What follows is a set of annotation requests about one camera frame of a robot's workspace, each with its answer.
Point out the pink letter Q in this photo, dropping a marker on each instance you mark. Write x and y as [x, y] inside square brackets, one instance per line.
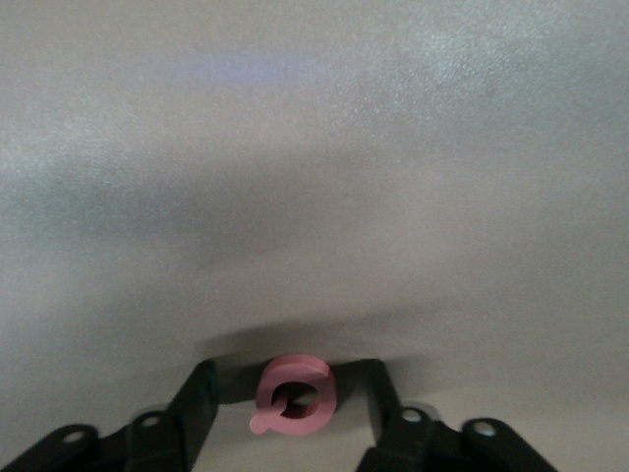
[275, 388]

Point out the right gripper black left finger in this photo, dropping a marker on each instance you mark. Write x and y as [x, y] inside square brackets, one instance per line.
[162, 442]

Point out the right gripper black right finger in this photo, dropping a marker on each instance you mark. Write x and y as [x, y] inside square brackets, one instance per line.
[417, 442]

